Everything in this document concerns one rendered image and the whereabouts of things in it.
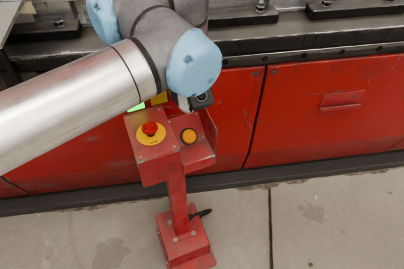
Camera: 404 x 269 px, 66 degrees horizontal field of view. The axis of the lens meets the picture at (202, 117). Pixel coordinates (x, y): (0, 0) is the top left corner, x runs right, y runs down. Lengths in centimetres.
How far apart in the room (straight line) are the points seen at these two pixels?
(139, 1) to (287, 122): 88
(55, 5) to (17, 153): 67
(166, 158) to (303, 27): 54
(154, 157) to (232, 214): 84
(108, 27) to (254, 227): 121
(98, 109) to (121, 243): 119
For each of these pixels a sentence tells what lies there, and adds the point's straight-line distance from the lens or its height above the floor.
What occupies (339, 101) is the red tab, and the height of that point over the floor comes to 58.
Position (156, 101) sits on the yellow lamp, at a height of 80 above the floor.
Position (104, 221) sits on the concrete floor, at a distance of 155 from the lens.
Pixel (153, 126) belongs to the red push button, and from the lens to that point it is 74.
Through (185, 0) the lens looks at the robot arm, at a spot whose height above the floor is 114.
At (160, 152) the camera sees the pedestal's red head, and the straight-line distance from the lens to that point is 73.
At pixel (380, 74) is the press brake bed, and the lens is 121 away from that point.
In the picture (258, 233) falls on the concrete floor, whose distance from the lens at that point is 149.
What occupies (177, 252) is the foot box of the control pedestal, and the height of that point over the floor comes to 12.
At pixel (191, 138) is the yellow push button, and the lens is 82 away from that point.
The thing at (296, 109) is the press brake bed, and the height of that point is 55.
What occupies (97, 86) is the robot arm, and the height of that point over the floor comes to 116.
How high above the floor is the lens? 137
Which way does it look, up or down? 49 degrees down
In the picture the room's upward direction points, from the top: straight up
